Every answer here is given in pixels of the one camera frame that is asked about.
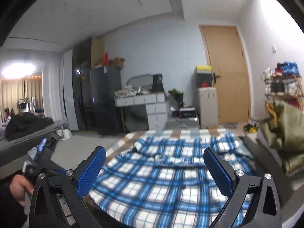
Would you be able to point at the yellow shoe box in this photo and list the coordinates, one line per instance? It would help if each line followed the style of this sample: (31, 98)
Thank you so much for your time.
(202, 69)

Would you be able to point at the black box with red print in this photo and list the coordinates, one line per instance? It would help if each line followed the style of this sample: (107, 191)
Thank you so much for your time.
(187, 112)

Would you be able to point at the grey sofa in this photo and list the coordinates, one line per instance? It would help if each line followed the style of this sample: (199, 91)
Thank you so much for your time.
(14, 147)

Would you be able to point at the white grey sneakers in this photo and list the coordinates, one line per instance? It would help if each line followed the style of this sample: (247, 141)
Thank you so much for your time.
(253, 121)

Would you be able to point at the person's left forearm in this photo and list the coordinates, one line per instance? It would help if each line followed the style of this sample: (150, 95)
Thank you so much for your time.
(9, 213)

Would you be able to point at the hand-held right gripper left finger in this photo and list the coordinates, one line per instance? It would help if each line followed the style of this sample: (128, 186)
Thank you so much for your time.
(91, 171)

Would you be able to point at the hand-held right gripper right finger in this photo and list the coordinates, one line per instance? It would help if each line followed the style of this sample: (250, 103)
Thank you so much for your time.
(218, 171)

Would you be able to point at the yellow wooden hanger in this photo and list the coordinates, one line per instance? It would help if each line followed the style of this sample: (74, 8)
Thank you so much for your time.
(273, 118)

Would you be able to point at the person's left hand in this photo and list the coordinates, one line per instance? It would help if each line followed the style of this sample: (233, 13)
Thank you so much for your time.
(20, 185)

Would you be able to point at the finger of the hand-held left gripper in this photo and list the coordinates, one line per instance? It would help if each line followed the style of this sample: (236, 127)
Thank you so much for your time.
(42, 147)

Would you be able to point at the open cardboard box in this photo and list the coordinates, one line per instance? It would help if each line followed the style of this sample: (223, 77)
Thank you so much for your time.
(116, 62)

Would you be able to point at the white bin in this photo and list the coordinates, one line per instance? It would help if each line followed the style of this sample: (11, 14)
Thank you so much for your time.
(66, 133)

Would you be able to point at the silver suitcase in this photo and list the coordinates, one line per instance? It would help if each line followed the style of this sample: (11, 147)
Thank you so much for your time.
(182, 123)

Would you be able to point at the open black box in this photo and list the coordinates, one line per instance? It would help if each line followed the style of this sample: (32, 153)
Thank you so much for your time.
(175, 114)

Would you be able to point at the dark wrapped flower bouquet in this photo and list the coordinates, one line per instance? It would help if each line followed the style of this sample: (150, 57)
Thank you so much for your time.
(176, 97)

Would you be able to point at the black coffee machine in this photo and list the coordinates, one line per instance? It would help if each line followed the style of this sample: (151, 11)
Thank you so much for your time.
(158, 83)

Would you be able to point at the dark wardrobe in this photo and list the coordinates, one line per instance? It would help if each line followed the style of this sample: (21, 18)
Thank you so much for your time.
(82, 87)

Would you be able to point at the tan curtain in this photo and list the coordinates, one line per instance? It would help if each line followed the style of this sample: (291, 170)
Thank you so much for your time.
(11, 92)

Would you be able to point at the clothes rack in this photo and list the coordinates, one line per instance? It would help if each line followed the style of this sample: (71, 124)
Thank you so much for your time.
(26, 105)

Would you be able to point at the arched mirror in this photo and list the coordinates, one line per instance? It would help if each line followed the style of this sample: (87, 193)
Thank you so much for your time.
(140, 80)

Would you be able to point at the tan wooden door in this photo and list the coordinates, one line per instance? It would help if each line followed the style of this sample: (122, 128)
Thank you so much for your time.
(228, 76)

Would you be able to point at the blue white plaid shirt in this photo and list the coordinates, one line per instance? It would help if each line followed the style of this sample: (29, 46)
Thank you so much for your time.
(154, 182)

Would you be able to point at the black coat pile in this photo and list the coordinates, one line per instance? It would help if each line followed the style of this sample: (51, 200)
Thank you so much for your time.
(26, 123)

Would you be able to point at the yellow shoe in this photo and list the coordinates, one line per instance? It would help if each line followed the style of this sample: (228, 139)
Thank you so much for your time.
(253, 129)

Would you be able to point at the black red shoe box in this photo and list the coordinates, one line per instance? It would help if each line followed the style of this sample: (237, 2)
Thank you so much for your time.
(204, 85)

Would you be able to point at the white desk with drawers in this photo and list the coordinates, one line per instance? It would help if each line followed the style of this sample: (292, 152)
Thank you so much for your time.
(155, 114)

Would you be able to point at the grey bed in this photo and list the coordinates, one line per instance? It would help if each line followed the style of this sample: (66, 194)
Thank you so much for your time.
(78, 149)

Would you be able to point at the bright room lamp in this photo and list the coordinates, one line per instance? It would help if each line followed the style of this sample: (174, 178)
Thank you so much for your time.
(17, 70)

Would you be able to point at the wooden shoe rack with shoes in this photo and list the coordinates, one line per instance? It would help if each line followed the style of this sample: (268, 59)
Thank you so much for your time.
(282, 76)

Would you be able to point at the desk clutter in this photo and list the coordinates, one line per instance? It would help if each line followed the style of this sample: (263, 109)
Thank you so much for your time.
(128, 92)

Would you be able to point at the olive green jacket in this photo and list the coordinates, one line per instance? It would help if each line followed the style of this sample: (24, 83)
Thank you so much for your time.
(289, 133)

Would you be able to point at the white cabinet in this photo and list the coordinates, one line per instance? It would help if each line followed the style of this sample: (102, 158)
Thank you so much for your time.
(207, 106)

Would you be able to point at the dark grey fridge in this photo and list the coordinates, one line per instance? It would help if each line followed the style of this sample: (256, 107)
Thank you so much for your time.
(105, 99)

